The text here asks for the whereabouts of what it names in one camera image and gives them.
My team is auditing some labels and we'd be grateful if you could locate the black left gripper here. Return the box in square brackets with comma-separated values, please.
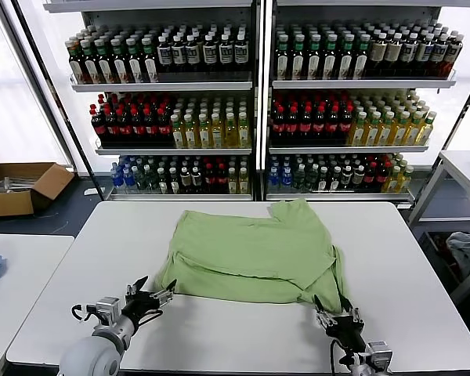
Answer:
[121, 275, 178, 327]

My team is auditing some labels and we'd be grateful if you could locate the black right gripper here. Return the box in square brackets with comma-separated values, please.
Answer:
[313, 293, 368, 354]

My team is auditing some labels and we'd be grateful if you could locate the light green polo shirt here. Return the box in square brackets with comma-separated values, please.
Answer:
[153, 198, 352, 314]

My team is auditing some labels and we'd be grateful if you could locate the black storage crate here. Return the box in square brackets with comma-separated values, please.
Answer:
[419, 230, 470, 298]

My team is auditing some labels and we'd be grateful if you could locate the small red cap cola bottle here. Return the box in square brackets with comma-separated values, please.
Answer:
[364, 162, 377, 191]
[376, 162, 389, 191]
[215, 162, 228, 192]
[203, 162, 216, 192]

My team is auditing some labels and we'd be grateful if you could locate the grey crumpled cloth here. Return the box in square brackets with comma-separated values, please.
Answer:
[445, 231, 470, 283]

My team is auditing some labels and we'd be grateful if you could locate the brown cardboard box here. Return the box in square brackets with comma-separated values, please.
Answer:
[0, 162, 76, 218]

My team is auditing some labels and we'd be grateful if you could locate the grey metal shelving unit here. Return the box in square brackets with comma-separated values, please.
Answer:
[260, 0, 459, 204]
[42, 0, 266, 203]

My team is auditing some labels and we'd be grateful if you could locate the green cap tea bottle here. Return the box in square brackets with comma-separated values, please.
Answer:
[96, 38, 112, 85]
[339, 34, 355, 81]
[110, 38, 127, 84]
[125, 37, 143, 84]
[306, 34, 323, 81]
[67, 38, 84, 85]
[291, 34, 306, 81]
[81, 38, 98, 85]
[354, 34, 369, 79]
[323, 34, 339, 81]
[274, 34, 290, 81]
[141, 36, 159, 83]

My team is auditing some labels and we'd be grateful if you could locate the white label dark bottle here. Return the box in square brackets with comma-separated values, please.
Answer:
[202, 34, 218, 74]
[157, 34, 172, 74]
[186, 34, 201, 74]
[218, 33, 234, 74]
[172, 34, 187, 74]
[233, 32, 249, 74]

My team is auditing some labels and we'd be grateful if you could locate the beige label dark bottle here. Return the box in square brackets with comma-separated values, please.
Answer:
[386, 32, 403, 78]
[370, 33, 388, 78]

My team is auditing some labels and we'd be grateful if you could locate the blue label dark bottle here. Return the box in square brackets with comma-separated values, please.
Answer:
[401, 32, 418, 78]
[432, 34, 447, 78]
[445, 34, 463, 78]
[417, 33, 433, 78]

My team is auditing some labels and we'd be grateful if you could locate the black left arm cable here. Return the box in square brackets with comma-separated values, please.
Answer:
[136, 309, 166, 327]

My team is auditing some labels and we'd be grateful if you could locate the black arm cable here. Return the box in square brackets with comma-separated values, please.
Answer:
[136, 309, 166, 327]
[328, 339, 338, 376]

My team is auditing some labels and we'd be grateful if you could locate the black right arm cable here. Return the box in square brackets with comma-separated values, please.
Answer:
[328, 339, 338, 376]

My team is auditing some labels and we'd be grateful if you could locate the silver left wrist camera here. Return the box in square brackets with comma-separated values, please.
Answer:
[85, 297, 121, 326]

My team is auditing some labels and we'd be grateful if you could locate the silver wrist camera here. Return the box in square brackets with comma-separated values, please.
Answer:
[85, 297, 121, 326]
[366, 340, 393, 363]

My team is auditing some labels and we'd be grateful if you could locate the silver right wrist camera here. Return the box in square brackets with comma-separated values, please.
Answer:
[366, 340, 393, 363]

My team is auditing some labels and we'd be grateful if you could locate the grey frame white table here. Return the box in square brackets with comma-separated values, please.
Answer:
[407, 150, 470, 306]

